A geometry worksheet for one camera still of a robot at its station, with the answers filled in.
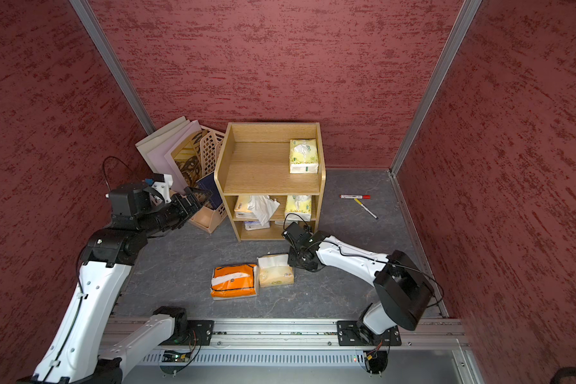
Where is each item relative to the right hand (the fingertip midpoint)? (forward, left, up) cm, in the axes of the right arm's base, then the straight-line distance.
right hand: (296, 266), depth 84 cm
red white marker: (+35, -28, -4) cm, 45 cm away
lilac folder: (+34, +50, +25) cm, 65 cm away
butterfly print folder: (+39, +43, +20) cm, 62 cm away
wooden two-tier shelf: (+20, +7, +28) cm, 35 cm away
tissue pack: (+13, +18, +18) cm, 29 cm away
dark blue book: (+31, +35, +12) cm, 48 cm away
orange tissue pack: (-6, +21, +4) cm, 22 cm away
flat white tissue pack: (+16, +17, +3) cm, 23 cm away
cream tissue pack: (-2, +8, +1) cm, 8 cm away
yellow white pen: (+28, -33, -5) cm, 44 cm away
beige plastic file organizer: (+19, +35, +3) cm, 40 cm away
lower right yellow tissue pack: (+13, -2, +18) cm, 23 cm away
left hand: (+7, +26, +29) cm, 39 cm away
